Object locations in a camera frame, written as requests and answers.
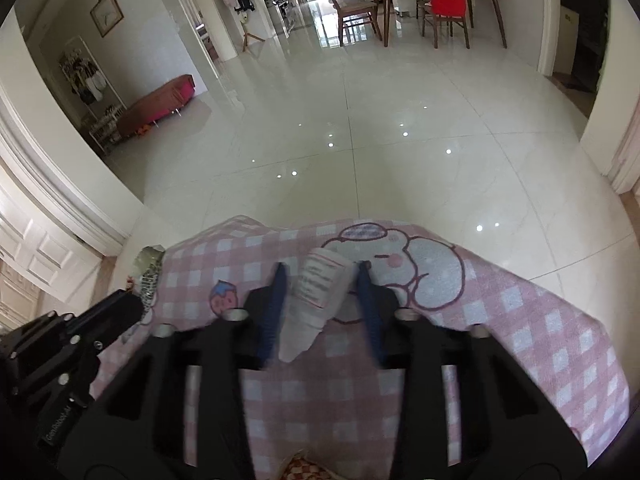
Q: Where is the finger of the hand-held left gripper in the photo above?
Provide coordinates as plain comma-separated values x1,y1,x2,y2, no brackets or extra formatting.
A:
10,289,143,361

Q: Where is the crumpled silver wrapper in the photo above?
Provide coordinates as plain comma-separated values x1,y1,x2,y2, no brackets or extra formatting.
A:
131,246,166,326

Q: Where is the pink bench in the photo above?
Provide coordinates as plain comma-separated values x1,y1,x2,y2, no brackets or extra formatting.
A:
117,74,196,138

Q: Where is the clothes rack with garments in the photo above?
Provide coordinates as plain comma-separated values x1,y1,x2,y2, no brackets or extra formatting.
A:
59,35,126,111

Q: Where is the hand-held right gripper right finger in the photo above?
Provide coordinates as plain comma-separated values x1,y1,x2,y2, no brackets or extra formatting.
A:
354,261,588,480

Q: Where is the shoe rack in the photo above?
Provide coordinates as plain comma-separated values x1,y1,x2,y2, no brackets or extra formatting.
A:
87,105,128,156

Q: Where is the red checkered cloth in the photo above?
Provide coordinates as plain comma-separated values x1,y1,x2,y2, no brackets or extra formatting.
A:
280,452,341,480

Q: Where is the brown framed wall picture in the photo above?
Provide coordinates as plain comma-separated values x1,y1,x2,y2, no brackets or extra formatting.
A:
90,0,125,37

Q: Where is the wooden chair with shirt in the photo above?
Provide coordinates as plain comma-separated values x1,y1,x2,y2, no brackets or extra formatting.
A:
417,0,473,50

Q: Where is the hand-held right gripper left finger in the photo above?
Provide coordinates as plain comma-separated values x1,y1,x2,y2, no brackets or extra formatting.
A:
50,261,290,480

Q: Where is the wooden dining chair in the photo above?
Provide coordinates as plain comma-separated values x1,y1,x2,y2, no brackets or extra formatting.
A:
325,0,383,47

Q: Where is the wooden tripod stand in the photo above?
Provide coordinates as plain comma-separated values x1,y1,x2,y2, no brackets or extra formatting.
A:
241,15,266,53

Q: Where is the pink checkered cartoon blanket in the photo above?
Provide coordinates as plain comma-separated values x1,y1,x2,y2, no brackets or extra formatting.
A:
95,215,631,480

